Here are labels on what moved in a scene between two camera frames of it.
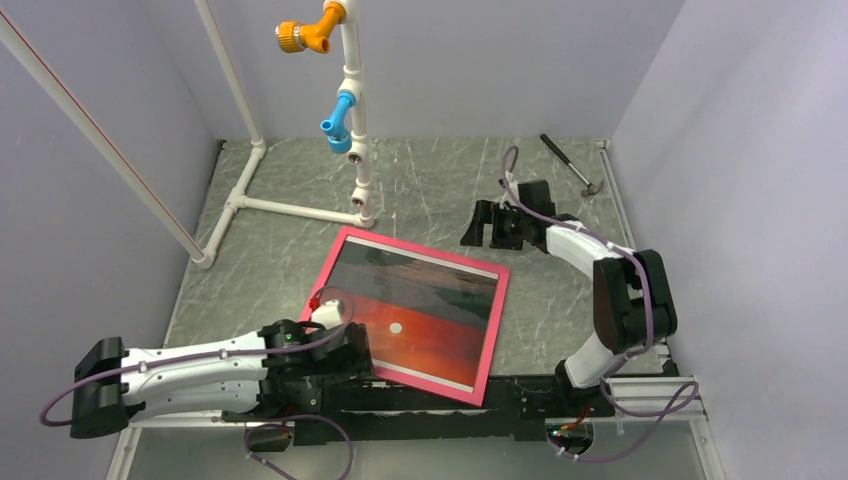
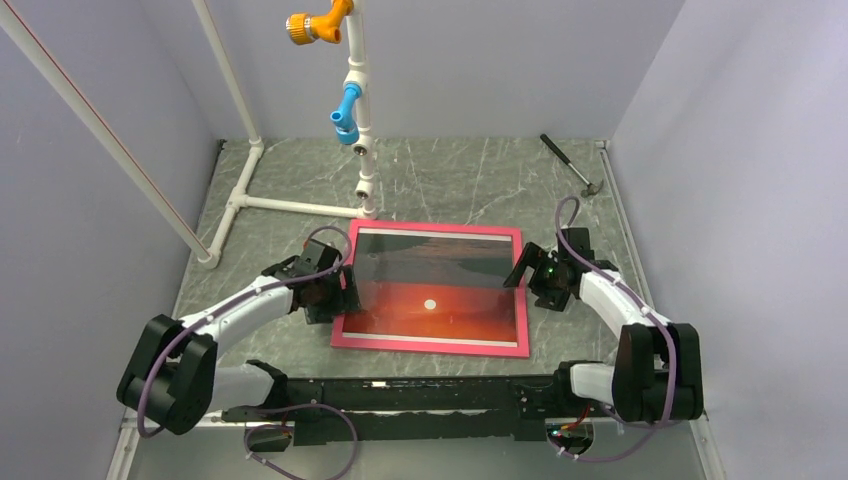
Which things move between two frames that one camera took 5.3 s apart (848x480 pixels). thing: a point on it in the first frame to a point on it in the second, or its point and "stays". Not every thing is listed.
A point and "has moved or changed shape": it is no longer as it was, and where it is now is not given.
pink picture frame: (489, 268) to (515, 277)
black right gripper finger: (488, 208) to (531, 253)
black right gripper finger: (473, 237) to (513, 279)
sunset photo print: (421, 314) has moved or changed shape
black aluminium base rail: (376, 411) stays
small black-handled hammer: (592, 187) stays
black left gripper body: (355, 367) to (331, 299)
